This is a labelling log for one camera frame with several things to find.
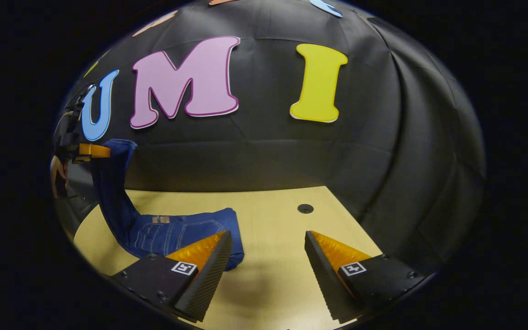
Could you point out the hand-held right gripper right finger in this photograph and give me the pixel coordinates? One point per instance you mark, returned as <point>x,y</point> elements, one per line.
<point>326,288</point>

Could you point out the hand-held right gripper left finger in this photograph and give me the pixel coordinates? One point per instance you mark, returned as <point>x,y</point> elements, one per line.
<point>209,284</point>

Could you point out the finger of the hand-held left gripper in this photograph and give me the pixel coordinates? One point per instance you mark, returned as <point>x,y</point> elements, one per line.
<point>94,150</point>

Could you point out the black backdrop cloth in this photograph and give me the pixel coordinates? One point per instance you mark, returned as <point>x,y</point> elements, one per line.
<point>268,156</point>

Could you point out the blue denim jeans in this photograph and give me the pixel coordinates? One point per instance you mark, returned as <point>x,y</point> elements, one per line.
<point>177,233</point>

